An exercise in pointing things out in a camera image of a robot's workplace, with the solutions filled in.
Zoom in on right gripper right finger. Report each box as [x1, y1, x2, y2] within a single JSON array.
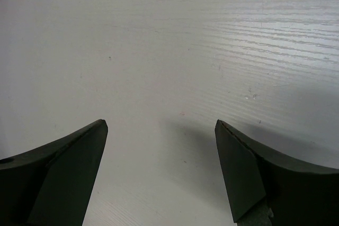
[[215, 120, 338, 225]]

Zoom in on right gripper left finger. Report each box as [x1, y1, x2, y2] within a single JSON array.
[[1, 120, 108, 225]]

